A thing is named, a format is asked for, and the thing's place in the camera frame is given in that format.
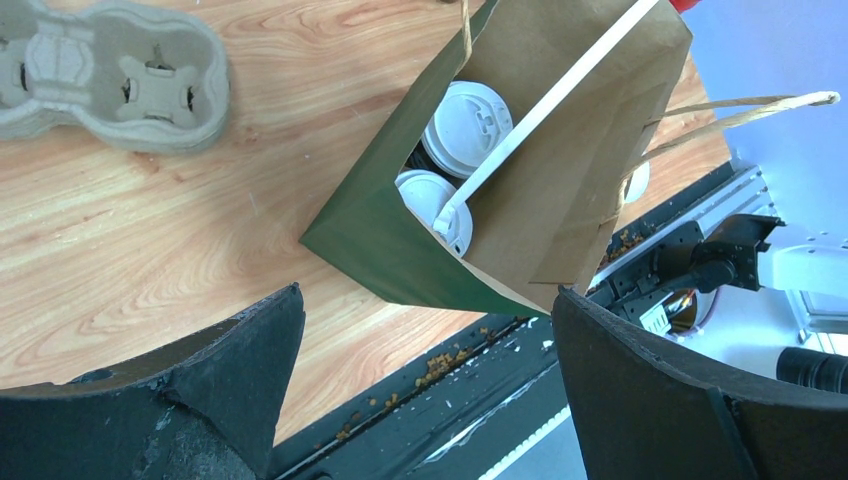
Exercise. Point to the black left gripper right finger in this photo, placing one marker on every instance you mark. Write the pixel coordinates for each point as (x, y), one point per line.
(645, 407)

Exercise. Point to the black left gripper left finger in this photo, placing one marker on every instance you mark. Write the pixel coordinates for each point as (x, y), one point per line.
(203, 407)

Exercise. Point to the green paper bag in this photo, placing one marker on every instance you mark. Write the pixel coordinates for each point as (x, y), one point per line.
(545, 217)

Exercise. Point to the white single cup lid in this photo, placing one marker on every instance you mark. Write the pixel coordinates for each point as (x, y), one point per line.
(466, 126)

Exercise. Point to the single white straw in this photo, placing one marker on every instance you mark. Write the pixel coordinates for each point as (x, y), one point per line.
(543, 108)

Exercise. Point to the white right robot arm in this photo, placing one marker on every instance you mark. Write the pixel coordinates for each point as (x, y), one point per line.
(752, 252)

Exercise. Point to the black cup stack off-table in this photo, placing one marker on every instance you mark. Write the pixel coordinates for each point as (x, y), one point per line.
(813, 369)

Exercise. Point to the white plastic lid stack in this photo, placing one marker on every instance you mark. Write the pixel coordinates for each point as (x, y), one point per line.
(637, 183)

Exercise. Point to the grey pulp cup carrier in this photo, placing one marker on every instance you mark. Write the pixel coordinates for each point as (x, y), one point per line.
(138, 78)

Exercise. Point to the red straw holder cup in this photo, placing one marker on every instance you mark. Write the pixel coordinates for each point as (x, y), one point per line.
(682, 6)

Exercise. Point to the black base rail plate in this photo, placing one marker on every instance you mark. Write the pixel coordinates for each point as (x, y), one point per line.
(451, 413)

